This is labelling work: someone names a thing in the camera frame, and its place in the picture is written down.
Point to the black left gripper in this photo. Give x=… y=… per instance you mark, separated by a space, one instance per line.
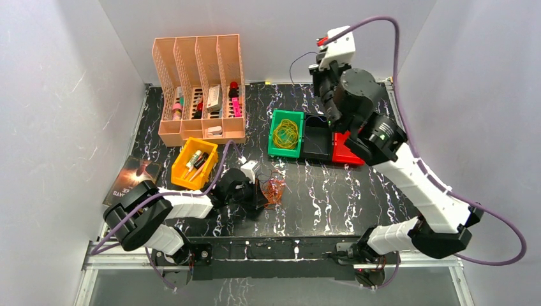
x=257 y=194

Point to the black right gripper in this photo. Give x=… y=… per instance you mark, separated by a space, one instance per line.
x=318 y=76

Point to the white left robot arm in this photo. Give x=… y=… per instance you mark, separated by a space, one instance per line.
x=138 y=220

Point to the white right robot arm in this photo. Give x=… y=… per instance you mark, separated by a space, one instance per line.
x=442 y=227

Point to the green plastic bin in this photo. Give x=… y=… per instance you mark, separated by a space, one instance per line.
x=285 y=134

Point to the red plastic bin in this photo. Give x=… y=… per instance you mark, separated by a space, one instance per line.
x=341 y=153

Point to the black plastic bin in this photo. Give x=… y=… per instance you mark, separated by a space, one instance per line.
x=317 y=138

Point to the pink pen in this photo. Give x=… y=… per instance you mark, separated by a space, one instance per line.
x=191 y=169

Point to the black cylinder marker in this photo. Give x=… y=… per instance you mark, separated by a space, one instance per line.
x=202 y=159

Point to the white glue stick tube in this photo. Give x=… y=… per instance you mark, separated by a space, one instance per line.
x=193 y=159

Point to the white stapler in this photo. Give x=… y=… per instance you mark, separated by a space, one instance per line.
x=214 y=131

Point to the yellow plastic bin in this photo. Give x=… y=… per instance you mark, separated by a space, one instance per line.
x=198 y=178

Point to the pink highlighter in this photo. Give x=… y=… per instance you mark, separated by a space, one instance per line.
x=236 y=107

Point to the white box in organizer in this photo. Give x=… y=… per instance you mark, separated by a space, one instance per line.
x=214 y=99

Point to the red black stamp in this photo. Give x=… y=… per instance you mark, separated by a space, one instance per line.
x=233 y=90

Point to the dark illustrated book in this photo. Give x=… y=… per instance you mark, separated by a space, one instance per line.
x=134 y=171

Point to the peach desk file organizer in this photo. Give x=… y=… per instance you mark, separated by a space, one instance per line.
x=187 y=67

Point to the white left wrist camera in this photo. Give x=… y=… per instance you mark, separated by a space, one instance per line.
x=251 y=168

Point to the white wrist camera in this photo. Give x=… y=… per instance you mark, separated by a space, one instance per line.
x=251 y=168
x=342 y=50

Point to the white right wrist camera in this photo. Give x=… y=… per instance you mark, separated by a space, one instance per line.
x=342 y=50

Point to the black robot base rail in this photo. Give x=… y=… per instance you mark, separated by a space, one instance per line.
x=338 y=257

